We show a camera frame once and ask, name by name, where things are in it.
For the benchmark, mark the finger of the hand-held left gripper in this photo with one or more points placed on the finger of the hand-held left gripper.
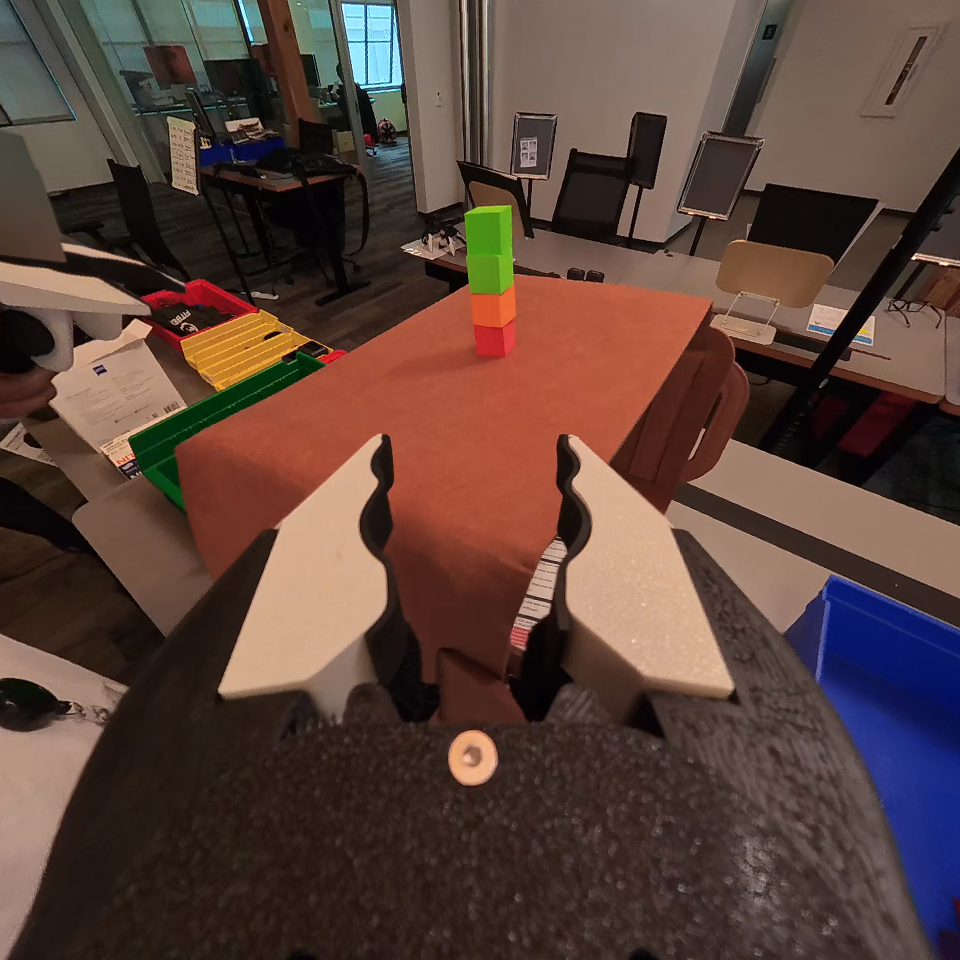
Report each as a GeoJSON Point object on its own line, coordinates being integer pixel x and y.
{"type": "Point", "coordinates": [67, 289]}
{"type": "Point", "coordinates": [124, 270]}

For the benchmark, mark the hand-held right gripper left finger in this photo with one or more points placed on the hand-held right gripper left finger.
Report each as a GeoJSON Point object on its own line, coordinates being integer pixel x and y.
{"type": "Point", "coordinates": [307, 607]}

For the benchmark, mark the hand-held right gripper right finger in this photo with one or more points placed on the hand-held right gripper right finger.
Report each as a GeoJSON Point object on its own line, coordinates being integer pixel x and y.
{"type": "Point", "coordinates": [645, 607]}

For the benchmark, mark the green plastic bin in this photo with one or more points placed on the green plastic bin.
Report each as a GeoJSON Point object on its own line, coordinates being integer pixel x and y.
{"type": "Point", "coordinates": [187, 427]}

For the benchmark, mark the blue plastic bin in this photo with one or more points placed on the blue plastic bin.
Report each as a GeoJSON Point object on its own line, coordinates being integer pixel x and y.
{"type": "Point", "coordinates": [885, 675]}

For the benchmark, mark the red wooden cube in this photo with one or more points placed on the red wooden cube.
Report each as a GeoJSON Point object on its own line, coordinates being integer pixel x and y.
{"type": "Point", "coordinates": [495, 341]}

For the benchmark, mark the orange wooden cube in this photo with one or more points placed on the orange wooden cube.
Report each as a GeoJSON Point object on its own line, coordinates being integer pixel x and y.
{"type": "Point", "coordinates": [493, 307]}

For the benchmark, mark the green wooden cube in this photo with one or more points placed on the green wooden cube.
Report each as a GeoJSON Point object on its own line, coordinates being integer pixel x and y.
{"type": "Point", "coordinates": [490, 274]}
{"type": "Point", "coordinates": [487, 231]}

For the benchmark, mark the light grey desk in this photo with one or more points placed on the light grey desk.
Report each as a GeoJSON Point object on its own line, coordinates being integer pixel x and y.
{"type": "Point", "coordinates": [585, 255]}
{"type": "Point", "coordinates": [127, 540]}

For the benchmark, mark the person's left hand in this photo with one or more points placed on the person's left hand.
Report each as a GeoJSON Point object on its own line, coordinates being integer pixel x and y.
{"type": "Point", "coordinates": [22, 390]}

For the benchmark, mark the black office chair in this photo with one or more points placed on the black office chair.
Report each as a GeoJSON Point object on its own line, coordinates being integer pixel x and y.
{"type": "Point", "coordinates": [146, 217]}

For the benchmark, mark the black cloth item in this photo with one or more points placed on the black cloth item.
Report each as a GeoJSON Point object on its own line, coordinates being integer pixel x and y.
{"type": "Point", "coordinates": [180, 322]}

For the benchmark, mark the white cardboard box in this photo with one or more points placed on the white cardboard box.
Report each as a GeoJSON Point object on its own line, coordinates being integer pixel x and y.
{"type": "Point", "coordinates": [120, 390]}

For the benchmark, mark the white printed paper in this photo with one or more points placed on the white printed paper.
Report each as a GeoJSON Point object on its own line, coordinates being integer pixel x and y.
{"type": "Point", "coordinates": [544, 592]}

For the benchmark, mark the white printed chart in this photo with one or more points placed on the white printed chart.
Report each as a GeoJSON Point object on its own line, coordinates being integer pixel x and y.
{"type": "Point", "coordinates": [184, 154]}

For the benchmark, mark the yellow plastic bin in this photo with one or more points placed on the yellow plastic bin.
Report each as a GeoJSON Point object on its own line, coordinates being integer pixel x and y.
{"type": "Point", "coordinates": [240, 345]}

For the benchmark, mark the blue glove box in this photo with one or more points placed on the blue glove box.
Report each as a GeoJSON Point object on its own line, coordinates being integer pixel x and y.
{"type": "Point", "coordinates": [124, 461]}

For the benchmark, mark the dark wooden table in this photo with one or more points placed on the dark wooden table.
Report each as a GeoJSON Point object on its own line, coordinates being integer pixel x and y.
{"type": "Point", "coordinates": [285, 169]}

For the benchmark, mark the rust brown felt bag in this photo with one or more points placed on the rust brown felt bag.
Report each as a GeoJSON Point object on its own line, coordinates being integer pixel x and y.
{"type": "Point", "coordinates": [450, 420]}

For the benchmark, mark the small black device stand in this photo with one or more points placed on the small black device stand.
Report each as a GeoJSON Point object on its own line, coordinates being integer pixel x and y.
{"type": "Point", "coordinates": [442, 236]}

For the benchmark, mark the yellow blue card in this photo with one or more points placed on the yellow blue card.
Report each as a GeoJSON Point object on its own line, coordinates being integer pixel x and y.
{"type": "Point", "coordinates": [840, 324]}

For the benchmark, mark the wooden panel on clear stand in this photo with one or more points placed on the wooden panel on clear stand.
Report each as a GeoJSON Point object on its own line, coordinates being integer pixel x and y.
{"type": "Point", "coordinates": [772, 274]}

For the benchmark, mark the black pole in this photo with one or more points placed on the black pole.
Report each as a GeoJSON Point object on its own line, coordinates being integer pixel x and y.
{"type": "Point", "coordinates": [862, 300]}

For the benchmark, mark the black eyeglasses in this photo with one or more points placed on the black eyeglasses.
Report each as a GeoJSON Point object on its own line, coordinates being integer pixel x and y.
{"type": "Point", "coordinates": [915, 311]}

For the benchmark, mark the black mesh chair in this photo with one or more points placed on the black mesh chair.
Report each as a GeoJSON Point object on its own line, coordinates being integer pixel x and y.
{"type": "Point", "coordinates": [592, 195]}

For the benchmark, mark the black flat panel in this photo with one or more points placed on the black flat panel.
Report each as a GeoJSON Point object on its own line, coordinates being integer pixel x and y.
{"type": "Point", "coordinates": [814, 221]}

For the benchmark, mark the framed notice sign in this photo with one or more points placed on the framed notice sign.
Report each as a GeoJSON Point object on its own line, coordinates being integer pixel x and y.
{"type": "Point", "coordinates": [534, 146]}

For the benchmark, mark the framed dark screen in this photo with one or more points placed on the framed dark screen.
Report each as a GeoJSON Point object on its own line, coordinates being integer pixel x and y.
{"type": "Point", "coordinates": [720, 176]}

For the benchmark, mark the black screen on stand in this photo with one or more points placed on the black screen on stand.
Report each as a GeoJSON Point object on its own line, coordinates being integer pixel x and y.
{"type": "Point", "coordinates": [647, 150]}

